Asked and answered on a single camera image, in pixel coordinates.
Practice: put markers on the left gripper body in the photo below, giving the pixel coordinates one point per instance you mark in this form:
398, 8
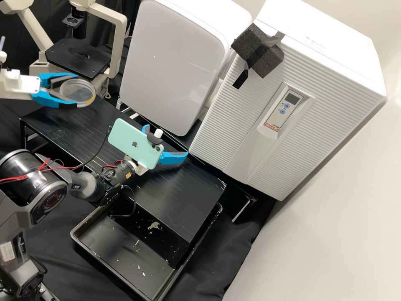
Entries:
18, 87

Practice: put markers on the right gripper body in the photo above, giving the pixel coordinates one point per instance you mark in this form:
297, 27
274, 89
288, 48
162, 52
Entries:
141, 169

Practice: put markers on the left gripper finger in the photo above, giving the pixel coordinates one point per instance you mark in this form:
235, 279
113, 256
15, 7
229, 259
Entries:
47, 80
47, 99

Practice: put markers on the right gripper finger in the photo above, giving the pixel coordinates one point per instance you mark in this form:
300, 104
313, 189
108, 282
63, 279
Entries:
170, 159
146, 129

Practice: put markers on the petri dish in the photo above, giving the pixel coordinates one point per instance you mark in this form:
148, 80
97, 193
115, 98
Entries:
78, 89

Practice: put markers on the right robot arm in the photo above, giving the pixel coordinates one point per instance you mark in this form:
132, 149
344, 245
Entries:
31, 185

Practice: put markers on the black platform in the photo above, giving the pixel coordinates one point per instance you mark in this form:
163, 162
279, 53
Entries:
170, 139
78, 125

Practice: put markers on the incubator door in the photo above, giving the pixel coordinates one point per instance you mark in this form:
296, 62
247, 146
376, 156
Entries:
225, 141

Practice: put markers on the white box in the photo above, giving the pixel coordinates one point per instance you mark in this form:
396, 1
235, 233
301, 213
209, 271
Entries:
172, 62

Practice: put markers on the black tray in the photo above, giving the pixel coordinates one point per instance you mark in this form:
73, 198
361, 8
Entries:
125, 251

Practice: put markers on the cream microscope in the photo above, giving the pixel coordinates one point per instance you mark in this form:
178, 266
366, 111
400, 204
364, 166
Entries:
116, 31

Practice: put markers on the white incubator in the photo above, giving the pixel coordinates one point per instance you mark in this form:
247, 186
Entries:
329, 37

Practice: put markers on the right wrist camera phone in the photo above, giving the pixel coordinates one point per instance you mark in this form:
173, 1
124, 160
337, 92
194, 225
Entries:
128, 138

